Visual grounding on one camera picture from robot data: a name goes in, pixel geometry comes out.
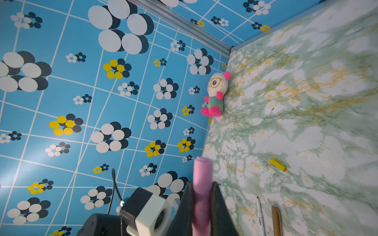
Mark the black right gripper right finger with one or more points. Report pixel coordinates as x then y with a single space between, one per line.
221 222

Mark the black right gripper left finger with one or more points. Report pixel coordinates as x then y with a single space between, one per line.
182 222

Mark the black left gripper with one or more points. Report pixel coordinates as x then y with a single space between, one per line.
103 225

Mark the pink pen cap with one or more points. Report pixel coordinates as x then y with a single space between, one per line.
202 185

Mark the yellow pen cap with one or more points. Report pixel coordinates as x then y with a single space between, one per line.
278 164

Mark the white pen left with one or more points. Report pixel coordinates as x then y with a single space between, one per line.
260 217

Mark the brown pen cap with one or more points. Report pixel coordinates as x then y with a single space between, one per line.
277 222

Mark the pink white plush toy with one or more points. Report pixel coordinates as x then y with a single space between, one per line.
217 88

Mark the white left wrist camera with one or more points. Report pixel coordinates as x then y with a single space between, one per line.
145 214

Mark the aluminium frame post left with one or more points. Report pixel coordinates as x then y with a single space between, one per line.
176 20

